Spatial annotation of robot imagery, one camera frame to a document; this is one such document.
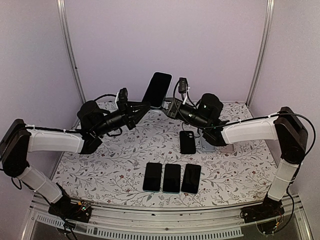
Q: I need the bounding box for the aluminium left corner post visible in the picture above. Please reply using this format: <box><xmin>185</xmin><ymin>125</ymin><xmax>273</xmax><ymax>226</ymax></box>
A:
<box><xmin>56</xmin><ymin>0</ymin><xmax>88</xmax><ymax>107</ymax></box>

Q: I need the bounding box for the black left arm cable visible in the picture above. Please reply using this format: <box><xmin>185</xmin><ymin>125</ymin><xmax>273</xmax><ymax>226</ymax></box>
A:
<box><xmin>94</xmin><ymin>92</ymin><xmax>118</xmax><ymax>101</ymax></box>

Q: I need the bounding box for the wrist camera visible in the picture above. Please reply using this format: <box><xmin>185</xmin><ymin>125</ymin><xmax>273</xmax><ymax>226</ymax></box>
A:
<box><xmin>115</xmin><ymin>87</ymin><xmax>128</xmax><ymax>103</ymax></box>
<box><xmin>173</xmin><ymin>77</ymin><xmax>192</xmax><ymax>105</ymax></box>

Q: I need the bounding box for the light blue case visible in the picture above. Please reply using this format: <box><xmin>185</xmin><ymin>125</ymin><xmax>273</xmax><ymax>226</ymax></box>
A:
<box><xmin>199</xmin><ymin>136</ymin><xmax>216</xmax><ymax>153</ymax></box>

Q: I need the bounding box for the light blue cased phone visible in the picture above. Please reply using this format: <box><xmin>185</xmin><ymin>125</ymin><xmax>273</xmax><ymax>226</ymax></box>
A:
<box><xmin>142</xmin><ymin>71</ymin><xmax>173</xmax><ymax>109</ymax></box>

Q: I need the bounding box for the aluminium front rail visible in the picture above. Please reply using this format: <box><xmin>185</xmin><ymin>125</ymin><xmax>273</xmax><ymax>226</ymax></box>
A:
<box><xmin>21</xmin><ymin>194</ymin><xmax>313</xmax><ymax>240</ymax></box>

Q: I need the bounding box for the bare phone dark screen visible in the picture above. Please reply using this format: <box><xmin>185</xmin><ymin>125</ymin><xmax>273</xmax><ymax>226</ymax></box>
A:
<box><xmin>142</xmin><ymin>162</ymin><xmax>163</xmax><ymax>192</ymax></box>

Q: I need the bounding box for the white phone case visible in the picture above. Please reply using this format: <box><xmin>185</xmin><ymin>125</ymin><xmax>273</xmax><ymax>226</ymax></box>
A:
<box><xmin>219</xmin><ymin>144</ymin><xmax>235</xmax><ymax>153</ymax></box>

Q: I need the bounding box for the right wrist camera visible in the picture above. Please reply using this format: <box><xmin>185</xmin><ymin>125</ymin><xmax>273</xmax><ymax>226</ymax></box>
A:
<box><xmin>173</xmin><ymin>77</ymin><xmax>192</xmax><ymax>105</ymax></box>

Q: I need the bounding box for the aluminium corner post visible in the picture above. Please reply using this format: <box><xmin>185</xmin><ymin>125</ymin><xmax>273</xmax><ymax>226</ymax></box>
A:
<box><xmin>56</xmin><ymin>0</ymin><xmax>88</xmax><ymax>107</ymax></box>
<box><xmin>245</xmin><ymin>0</ymin><xmax>275</xmax><ymax>108</ymax></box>

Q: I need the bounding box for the aluminium right corner post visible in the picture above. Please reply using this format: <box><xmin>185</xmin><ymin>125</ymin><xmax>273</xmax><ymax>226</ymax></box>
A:
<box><xmin>245</xmin><ymin>0</ymin><xmax>275</xmax><ymax>108</ymax></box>

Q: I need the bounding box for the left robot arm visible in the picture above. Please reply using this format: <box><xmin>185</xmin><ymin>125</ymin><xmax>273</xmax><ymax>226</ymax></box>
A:
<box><xmin>0</xmin><ymin>99</ymin><xmax>150</xmax><ymax>217</ymax></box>

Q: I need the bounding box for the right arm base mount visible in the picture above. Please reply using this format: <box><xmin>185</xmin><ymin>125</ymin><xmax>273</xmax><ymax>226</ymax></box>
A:
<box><xmin>240</xmin><ymin>198</ymin><xmax>285</xmax><ymax>235</ymax></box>

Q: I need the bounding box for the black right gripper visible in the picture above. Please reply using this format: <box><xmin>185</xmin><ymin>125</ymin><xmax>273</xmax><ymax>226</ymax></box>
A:
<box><xmin>153</xmin><ymin>98</ymin><xmax>209</xmax><ymax>132</ymax></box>

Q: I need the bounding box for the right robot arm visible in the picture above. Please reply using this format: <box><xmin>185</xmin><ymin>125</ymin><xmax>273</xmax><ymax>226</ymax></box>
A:
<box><xmin>162</xmin><ymin>93</ymin><xmax>312</xmax><ymax>218</ymax></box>

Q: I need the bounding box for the phone with dark screen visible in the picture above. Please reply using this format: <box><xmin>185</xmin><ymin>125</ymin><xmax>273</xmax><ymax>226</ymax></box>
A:
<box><xmin>162</xmin><ymin>164</ymin><xmax>181</xmax><ymax>194</ymax></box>

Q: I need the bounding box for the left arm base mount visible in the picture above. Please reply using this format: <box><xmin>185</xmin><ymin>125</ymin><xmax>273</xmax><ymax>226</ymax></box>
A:
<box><xmin>48</xmin><ymin>201</ymin><xmax>93</xmax><ymax>223</ymax></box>

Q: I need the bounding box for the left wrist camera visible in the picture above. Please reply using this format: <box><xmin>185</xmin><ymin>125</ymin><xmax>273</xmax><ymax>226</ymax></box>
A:
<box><xmin>115</xmin><ymin>87</ymin><xmax>128</xmax><ymax>103</ymax></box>

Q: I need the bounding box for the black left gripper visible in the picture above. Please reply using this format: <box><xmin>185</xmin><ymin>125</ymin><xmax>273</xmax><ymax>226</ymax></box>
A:
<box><xmin>93</xmin><ymin>99</ymin><xmax>151</xmax><ymax>137</ymax></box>

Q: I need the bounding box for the black phone case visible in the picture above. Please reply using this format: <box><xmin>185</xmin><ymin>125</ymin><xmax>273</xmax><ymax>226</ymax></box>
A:
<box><xmin>179</xmin><ymin>130</ymin><xmax>196</xmax><ymax>155</ymax></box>

